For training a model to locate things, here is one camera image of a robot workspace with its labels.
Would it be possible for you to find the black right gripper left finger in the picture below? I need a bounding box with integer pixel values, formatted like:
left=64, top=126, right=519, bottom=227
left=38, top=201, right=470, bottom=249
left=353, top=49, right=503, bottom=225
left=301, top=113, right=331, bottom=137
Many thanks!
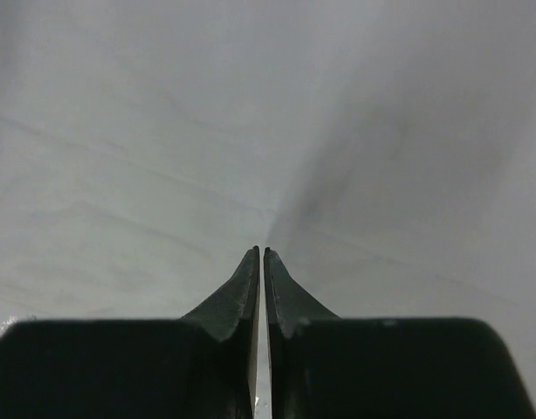
left=0, top=248, right=260, bottom=418

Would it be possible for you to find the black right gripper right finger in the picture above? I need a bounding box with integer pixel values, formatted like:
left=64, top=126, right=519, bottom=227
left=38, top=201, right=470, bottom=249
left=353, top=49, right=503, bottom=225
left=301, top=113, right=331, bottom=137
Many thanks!
left=264, top=249, right=536, bottom=418

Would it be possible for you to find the white t shirt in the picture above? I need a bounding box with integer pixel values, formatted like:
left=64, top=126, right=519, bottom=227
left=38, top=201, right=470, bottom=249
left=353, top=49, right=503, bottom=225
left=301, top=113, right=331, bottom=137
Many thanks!
left=0, top=1, right=536, bottom=408

